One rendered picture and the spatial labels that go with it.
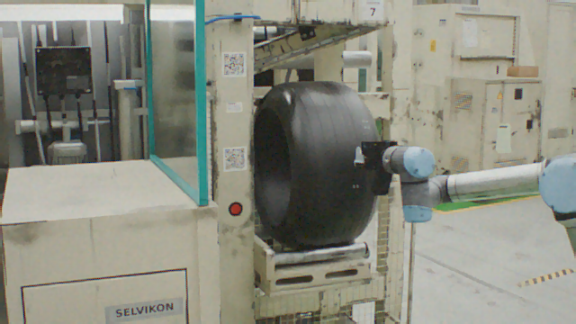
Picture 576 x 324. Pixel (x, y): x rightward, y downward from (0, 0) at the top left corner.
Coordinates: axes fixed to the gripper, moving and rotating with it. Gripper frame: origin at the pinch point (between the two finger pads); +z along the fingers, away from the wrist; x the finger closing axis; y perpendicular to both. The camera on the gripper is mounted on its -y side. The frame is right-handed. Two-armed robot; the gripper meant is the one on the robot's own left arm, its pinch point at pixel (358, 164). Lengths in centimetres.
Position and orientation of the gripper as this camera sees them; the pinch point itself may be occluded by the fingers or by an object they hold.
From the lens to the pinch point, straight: 195.6
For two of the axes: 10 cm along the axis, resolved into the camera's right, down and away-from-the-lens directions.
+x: -9.3, 0.7, -3.5
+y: -0.4, -10.0, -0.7
